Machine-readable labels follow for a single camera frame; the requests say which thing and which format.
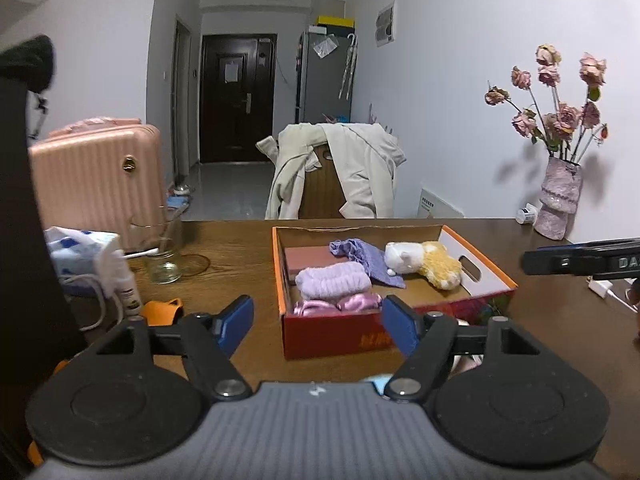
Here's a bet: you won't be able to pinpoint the black furry item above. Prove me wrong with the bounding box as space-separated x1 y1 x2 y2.
0 35 55 93

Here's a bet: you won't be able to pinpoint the pink satin scrunchie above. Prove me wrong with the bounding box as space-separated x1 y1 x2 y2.
337 294 383 313
292 299 342 317

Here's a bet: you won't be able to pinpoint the grey wall picture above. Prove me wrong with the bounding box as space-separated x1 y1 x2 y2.
375 0 397 47

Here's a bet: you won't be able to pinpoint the red cardboard box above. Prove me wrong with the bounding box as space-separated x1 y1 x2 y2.
271 225 519 361

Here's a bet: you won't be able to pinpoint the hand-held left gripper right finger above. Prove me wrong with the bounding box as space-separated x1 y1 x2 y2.
381 295 551 403

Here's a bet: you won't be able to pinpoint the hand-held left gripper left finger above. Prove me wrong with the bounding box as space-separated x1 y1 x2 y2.
82 295 255 402

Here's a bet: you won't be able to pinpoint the side room door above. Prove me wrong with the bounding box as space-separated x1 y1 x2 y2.
172 15 193 181

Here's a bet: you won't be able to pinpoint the white spray bottle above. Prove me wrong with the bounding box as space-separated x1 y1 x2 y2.
97 247 143 317

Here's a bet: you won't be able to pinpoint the white cord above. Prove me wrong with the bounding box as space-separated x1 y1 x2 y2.
60 272 126 332

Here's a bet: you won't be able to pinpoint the purple drawstring pouch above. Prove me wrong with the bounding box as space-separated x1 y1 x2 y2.
329 238 407 289

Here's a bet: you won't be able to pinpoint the purple towel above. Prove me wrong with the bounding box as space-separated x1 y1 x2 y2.
295 261 373 303

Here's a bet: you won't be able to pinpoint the pink suitcase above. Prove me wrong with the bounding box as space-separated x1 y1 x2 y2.
28 117 168 253

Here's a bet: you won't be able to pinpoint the dark wooden door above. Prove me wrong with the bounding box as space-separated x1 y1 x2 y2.
199 34 277 163

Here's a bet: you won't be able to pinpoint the pink soft cloth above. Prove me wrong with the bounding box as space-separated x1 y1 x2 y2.
450 317 487 377

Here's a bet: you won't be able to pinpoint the light blue towel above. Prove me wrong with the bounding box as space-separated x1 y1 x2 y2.
362 374 393 397

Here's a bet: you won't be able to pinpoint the grey refrigerator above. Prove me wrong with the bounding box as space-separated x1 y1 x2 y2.
297 30 357 125

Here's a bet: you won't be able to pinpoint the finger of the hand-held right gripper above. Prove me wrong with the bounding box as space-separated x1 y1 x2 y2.
521 238 640 276

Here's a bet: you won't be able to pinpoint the beige coat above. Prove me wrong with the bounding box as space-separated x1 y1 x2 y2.
256 121 407 220

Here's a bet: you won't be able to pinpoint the white umbrella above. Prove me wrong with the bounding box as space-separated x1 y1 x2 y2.
339 33 359 101

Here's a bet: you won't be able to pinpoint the black paper bag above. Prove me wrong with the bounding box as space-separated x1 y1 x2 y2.
0 77 88 476

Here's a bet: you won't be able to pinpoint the dried pink roses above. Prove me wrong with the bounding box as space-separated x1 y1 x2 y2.
484 44 610 166

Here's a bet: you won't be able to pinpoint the pink layered sponge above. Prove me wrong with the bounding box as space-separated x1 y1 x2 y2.
284 246 333 283

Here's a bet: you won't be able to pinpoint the pink textured vase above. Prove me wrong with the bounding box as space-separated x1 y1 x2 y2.
533 156 584 241

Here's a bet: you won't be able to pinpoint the glass jar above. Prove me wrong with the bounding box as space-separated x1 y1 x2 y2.
131 205 184 285

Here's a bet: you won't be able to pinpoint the wooden chair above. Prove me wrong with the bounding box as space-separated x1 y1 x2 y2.
298 145 352 219

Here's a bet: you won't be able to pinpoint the blue and white tissue packet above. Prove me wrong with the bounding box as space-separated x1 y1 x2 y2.
45 226 122 291

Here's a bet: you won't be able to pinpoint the white and yellow plush toy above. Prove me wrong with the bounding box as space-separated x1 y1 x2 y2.
384 241 463 291

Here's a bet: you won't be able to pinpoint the white charger cable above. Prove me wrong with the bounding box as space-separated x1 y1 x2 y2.
607 287 640 314

